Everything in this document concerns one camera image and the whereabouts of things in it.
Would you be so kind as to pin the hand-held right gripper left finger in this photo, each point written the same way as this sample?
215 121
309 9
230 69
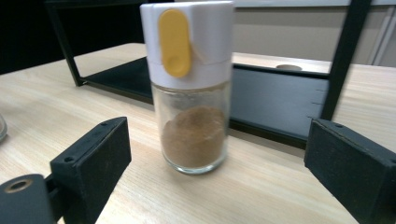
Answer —
93 161

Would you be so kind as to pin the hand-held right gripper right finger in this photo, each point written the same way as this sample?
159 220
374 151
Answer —
351 168

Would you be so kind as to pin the black metal shelf rack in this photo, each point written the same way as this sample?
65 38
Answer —
274 102

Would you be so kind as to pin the glass spice jar white cap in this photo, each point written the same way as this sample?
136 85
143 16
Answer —
193 140

